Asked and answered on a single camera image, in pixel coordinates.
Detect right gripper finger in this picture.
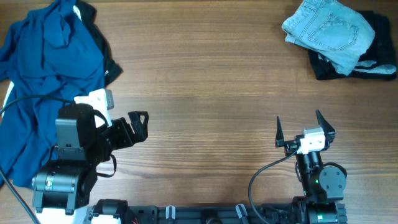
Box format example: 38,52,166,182
275,117,285,147
316,110,336,137

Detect light blue denim shorts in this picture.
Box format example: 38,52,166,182
281,0,376,76

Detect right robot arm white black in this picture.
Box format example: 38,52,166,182
275,110,348,224

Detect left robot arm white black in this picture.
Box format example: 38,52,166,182
32,103,149,223

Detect folded black garment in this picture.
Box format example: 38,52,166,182
308,11,397,80

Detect dark blue shirt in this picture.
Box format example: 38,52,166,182
1,1,104,188

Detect black garment under blue shirt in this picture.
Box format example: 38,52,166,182
75,1,123,86

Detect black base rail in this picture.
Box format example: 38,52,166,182
83,198,348,224

